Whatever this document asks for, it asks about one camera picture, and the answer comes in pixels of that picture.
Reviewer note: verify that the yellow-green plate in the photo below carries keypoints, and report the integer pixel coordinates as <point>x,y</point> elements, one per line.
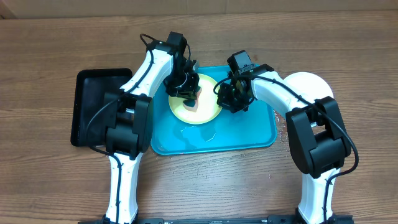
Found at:
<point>205,108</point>

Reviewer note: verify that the black rectangular tray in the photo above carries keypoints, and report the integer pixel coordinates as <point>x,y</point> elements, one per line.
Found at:
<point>91,86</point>

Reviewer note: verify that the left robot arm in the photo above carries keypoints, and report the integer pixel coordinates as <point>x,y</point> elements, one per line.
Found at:
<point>128,119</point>

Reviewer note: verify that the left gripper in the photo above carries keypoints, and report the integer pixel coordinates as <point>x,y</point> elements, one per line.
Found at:
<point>189,93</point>

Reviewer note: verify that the teal serving tray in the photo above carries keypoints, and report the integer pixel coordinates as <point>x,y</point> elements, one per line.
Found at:
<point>228,131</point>

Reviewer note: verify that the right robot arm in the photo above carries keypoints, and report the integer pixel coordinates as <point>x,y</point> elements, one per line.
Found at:
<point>318,141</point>

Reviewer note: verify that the white plate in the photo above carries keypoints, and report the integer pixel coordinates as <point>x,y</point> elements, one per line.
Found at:
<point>310,84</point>

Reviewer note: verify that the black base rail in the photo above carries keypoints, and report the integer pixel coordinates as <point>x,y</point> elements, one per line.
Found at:
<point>214,221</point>

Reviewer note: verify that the green and pink sponge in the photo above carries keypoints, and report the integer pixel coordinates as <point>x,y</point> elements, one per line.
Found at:
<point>192,105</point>

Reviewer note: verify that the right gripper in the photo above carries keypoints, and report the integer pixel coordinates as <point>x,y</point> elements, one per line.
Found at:
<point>225,102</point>

